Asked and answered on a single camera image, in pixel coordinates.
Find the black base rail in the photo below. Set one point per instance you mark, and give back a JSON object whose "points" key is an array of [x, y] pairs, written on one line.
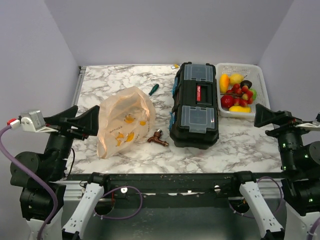
{"points": [[196, 190]]}

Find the white plastic basket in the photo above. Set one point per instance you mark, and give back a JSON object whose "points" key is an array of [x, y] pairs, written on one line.
{"points": [[252, 73]]}

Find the red fake apple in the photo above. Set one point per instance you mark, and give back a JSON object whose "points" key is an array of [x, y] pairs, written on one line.
{"points": [[227, 101]]}

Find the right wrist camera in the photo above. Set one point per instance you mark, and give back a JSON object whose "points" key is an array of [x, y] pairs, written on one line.
{"points": [[311, 125]]}

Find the red fake cherry tomatoes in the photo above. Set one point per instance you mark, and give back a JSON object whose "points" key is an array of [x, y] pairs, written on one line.
{"points": [[241, 96]]}

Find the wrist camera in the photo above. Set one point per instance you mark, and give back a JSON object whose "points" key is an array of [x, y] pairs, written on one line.
{"points": [[31, 121], [311, 125]]}

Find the orange translucent plastic bag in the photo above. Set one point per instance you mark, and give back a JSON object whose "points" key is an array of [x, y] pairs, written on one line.
{"points": [[123, 119]]}

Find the yellow fake lemon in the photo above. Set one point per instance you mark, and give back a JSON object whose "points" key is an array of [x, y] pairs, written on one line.
{"points": [[239, 109]]}

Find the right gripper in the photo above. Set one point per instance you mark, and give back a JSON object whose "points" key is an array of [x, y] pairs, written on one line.
{"points": [[264, 115]]}

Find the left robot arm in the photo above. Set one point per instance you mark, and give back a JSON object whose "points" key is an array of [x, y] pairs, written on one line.
{"points": [[41, 199]]}

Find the orange fake fruit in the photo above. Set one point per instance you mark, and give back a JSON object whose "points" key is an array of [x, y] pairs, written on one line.
{"points": [[224, 82]]}

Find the green fake guava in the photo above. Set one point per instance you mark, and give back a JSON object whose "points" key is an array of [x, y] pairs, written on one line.
{"points": [[254, 93]]}

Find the dark brown fake fruit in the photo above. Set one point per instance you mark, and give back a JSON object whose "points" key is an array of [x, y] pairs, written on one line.
{"points": [[246, 83]]}

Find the brown water tap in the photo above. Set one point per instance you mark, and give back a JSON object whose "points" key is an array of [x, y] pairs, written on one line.
{"points": [[156, 138]]}

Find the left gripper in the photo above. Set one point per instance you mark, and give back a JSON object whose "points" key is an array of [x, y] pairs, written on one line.
{"points": [[87, 123]]}

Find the black plastic toolbox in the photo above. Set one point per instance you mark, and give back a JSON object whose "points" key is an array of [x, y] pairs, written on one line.
{"points": [[194, 116]]}

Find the yellow fake pear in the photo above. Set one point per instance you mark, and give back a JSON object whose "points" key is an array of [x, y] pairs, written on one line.
{"points": [[236, 78]]}

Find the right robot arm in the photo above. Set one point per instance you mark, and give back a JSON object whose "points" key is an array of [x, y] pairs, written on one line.
{"points": [[300, 185]]}

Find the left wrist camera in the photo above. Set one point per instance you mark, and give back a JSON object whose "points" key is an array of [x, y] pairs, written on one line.
{"points": [[31, 121]]}

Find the small yellow object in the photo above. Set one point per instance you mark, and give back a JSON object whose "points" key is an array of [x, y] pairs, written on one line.
{"points": [[174, 66]]}

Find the green handled screwdriver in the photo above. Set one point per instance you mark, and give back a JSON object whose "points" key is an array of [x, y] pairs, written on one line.
{"points": [[154, 89]]}

